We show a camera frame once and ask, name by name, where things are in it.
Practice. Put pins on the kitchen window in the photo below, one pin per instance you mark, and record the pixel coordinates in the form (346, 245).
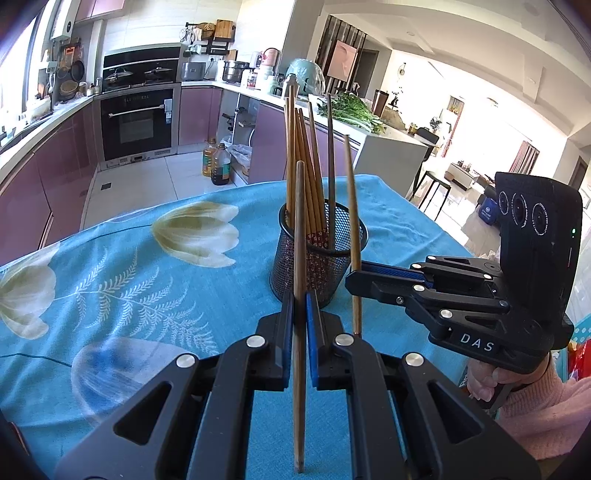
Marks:
(18, 55)

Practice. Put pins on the bunch of green vegetables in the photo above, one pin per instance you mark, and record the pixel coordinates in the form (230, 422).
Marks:
(355, 113)

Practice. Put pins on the purple upper cabinet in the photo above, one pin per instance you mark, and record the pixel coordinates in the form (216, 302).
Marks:
(99, 9)

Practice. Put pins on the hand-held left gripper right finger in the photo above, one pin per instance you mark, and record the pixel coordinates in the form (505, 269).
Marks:
(311, 350)

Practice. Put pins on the pale green round appliance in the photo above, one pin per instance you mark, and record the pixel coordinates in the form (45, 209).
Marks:
(302, 74)

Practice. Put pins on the yellow cooking oil bottle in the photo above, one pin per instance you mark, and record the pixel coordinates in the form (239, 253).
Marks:
(209, 159)

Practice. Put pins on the person's right forearm pink sleeve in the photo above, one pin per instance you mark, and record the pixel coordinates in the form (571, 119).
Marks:
(545, 415)

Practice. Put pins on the black bar stool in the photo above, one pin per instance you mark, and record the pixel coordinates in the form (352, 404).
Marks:
(431, 184)

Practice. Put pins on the plain brown wooden chopstick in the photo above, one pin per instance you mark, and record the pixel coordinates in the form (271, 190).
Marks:
(300, 230)
(353, 207)

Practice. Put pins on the black range hood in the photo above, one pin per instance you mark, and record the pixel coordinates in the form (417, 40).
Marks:
(141, 55)

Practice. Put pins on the black built-in oven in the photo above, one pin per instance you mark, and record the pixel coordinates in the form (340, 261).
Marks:
(138, 122)

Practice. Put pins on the white water heater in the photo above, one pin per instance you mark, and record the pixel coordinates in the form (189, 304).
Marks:
(62, 21)

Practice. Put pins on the clear plastic bag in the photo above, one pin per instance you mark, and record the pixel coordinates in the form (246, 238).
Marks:
(240, 159)

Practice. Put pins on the person's right hand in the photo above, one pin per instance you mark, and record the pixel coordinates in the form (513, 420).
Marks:
(480, 381)

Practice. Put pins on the blue floral tablecloth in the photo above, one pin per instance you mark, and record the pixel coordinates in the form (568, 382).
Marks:
(138, 295)

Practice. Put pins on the purple lower kitchen cabinets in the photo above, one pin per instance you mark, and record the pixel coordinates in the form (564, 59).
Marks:
(41, 184)
(272, 138)

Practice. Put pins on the dark sauce bottle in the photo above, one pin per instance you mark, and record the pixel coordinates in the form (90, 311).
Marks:
(221, 166)

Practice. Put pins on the pan with glass lid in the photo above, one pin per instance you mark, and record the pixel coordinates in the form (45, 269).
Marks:
(119, 74)
(158, 72)

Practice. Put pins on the black wall rack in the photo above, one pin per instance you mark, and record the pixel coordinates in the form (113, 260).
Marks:
(210, 44)

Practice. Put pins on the pink electric kettle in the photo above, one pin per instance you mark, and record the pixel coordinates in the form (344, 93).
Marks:
(270, 57)

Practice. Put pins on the bunch of patterned bamboo chopsticks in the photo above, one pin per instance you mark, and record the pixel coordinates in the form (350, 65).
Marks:
(290, 161)

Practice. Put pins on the wooden cutting board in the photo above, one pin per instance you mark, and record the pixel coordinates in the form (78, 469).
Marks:
(224, 30)

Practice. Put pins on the framed wall picture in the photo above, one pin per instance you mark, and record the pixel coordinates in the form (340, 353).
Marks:
(345, 60)

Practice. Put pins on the hanging frying pan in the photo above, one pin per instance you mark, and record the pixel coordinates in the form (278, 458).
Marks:
(77, 70)

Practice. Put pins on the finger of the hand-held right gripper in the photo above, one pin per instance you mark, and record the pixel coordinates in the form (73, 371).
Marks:
(392, 271)
(383, 286)

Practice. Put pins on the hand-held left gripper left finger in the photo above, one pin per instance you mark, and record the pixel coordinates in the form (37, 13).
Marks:
(284, 350)

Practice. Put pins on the blue bag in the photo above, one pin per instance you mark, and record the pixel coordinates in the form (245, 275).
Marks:
(489, 211)

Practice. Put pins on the stainless steel stockpot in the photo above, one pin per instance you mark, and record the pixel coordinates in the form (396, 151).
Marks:
(235, 71)

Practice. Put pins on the steel trash bin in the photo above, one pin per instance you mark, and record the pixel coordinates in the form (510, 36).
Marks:
(381, 101)

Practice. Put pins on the black mesh utensil holder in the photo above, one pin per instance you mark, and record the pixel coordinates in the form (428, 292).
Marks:
(328, 277)

